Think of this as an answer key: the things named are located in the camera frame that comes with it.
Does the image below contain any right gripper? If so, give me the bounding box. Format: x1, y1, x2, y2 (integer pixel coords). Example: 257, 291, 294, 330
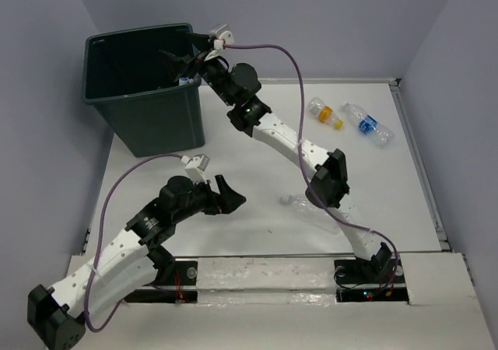
156, 31, 235, 107

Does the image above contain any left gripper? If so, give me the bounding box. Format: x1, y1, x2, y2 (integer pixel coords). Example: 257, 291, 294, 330
173, 175, 244, 223

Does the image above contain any clear unlabelled bottle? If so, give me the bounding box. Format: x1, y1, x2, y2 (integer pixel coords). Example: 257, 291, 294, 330
178, 77, 195, 86
279, 194, 361, 235

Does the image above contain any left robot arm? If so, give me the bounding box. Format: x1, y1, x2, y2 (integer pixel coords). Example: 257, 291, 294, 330
27, 175, 246, 349

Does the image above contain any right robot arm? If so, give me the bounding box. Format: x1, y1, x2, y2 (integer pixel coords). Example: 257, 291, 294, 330
161, 30, 399, 285

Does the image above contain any dark green plastic bin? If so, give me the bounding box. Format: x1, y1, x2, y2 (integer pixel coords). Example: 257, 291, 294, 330
82, 23, 205, 157

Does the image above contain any clear unlabelled bottle front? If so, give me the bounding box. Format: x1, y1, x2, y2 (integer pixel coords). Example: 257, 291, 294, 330
279, 194, 361, 235

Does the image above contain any white foam strip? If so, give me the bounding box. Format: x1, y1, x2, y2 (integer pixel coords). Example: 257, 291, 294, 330
196, 257, 336, 306

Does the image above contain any small bottle yellow cap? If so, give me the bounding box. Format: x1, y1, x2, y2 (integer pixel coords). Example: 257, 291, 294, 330
307, 97, 344, 130

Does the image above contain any clear bottle blue label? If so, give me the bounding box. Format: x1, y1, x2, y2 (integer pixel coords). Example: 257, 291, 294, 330
342, 103, 395, 148

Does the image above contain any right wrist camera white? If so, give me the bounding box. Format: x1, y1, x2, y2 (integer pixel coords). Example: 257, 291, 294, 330
205, 24, 235, 61

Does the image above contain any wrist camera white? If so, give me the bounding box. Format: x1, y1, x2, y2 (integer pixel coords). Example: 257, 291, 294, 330
205, 24, 235, 61
181, 154, 210, 184

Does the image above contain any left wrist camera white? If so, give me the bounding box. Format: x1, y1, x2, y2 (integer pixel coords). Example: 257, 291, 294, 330
181, 154, 210, 184

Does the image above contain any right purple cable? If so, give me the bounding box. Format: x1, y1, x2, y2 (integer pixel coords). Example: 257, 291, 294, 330
224, 42, 398, 292

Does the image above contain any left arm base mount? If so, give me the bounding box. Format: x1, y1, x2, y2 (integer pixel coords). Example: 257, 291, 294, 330
124, 260, 198, 304

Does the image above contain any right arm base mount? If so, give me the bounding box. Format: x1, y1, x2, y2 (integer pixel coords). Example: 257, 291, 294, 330
333, 259, 409, 303

